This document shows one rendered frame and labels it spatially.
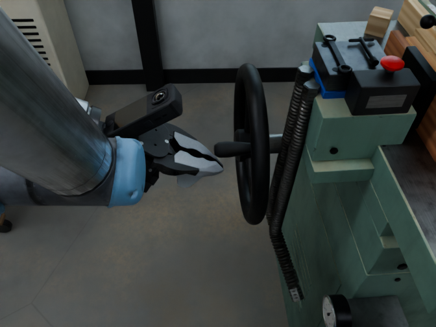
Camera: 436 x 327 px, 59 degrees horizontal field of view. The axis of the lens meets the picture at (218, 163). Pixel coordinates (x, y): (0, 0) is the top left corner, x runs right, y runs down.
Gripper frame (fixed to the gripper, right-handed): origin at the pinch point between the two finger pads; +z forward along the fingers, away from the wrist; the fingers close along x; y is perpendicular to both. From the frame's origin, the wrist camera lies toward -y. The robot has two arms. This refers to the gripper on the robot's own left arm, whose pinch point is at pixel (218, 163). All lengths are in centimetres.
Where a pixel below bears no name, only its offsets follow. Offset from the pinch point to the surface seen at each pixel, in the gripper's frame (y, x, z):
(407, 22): -25, -32, 33
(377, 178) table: -11.7, 4.4, 20.7
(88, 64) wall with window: 93, -144, -14
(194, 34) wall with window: 49, -141, 28
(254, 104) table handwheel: -9.5, -4.5, 1.1
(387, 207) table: -10.9, 9.1, 21.2
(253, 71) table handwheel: -10.6, -11.5, 1.3
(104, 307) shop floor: 94, -15, 11
